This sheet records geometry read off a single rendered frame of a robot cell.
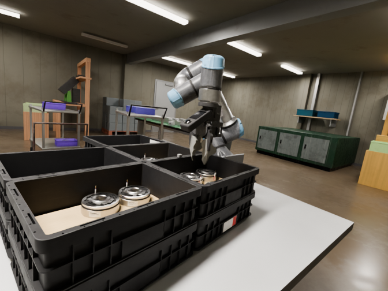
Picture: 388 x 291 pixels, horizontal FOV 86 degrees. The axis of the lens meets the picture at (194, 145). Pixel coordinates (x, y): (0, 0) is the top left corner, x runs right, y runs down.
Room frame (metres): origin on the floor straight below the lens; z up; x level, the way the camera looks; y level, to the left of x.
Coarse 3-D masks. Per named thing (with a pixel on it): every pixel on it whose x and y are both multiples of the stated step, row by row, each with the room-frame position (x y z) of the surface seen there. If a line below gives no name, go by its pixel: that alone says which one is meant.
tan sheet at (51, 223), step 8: (152, 200) 0.66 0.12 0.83; (72, 208) 0.55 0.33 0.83; (80, 208) 0.56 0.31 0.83; (120, 208) 0.58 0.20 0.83; (128, 208) 0.59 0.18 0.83; (40, 216) 0.50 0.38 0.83; (48, 216) 0.50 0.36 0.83; (56, 216) 0.50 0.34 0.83; (64, 216) 0.51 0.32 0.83; (72, 216) 0.51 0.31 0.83; (80, 216) 0.52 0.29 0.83; (40, 224) 0.46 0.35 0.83; (48, 224) 0.47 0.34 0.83; (56, 224) 0.47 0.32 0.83; (64, 224) 0.47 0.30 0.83; (72, 224) 0.48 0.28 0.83; (80, 224) 0.48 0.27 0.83; (48, 232) 0.44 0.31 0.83
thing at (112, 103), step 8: (104, 104) 7.16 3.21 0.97; (112, 104) 7.12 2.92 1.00; (120, 104) 7.18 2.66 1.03; (128, 104) 7.06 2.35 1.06; (136, 104) 7.68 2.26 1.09; (104, 112) 7.13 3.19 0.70; (112, 112) 6.73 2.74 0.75; (104, 120) 7.12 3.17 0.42; (112, 120) 6.74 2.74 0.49; (120, 120) 6.90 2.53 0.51; (136, 120) 7.27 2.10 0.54; (104, 128) 7.10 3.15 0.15; (112, 128) 6.74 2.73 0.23; (120, 128) 6.92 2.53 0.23; (136, 128) 7.29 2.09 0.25
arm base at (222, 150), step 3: (222, 144) 1.28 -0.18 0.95; (216, 147) 1.27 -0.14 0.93; (219, 147) 1.27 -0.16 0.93; (222, 147) 1.27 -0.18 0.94; (225, 147) 1.28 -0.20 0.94; (219, 150) 1.25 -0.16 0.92; (222, 150) 1.25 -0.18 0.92; (225, 150) 1.25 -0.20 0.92; (228, 150) 1.27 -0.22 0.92; (216, 153) 1.25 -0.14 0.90; (219, 153) 1.24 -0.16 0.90; (222, 153) 1.24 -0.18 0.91; (225, 153) 1.23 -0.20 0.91; (228, 153) 1.24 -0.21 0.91; (231, 153) 1.25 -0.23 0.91; (222, 156) 1.22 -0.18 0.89
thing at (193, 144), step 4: (192, 136) 0.74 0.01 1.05; (200, 136) 0.76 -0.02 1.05; (192, 140) 0.74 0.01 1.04; (196, 140) 0.73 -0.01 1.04; (192, 144) 0.74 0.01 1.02; (196, 144) 0.74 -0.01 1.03; (200, 144) 0.77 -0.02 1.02; (192, 148) 0.73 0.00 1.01; (196, 148) 0.76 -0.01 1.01; (200, 148) 0.77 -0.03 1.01; (192, 152) 0.73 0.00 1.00; (192, 156) 0.73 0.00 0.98; (192, 160) 0.74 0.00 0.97
